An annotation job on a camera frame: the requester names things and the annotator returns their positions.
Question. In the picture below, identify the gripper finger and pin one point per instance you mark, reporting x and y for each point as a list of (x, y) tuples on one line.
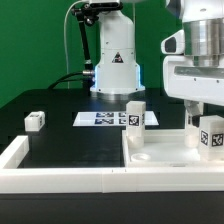
[(193, 112)]

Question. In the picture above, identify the white U-shaped obstacle fence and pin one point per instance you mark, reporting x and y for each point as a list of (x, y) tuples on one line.
[(14, 180)]

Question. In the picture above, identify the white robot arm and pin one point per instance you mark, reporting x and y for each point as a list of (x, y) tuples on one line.
[(117, 75)]

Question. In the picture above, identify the white square table top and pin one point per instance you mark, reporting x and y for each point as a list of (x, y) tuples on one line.
[(164, 148)]

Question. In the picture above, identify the white sheet with tags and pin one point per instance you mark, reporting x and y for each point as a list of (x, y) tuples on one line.
[(87, 119)]

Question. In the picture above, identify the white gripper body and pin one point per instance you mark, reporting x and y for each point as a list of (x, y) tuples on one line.
[(185, 81)]

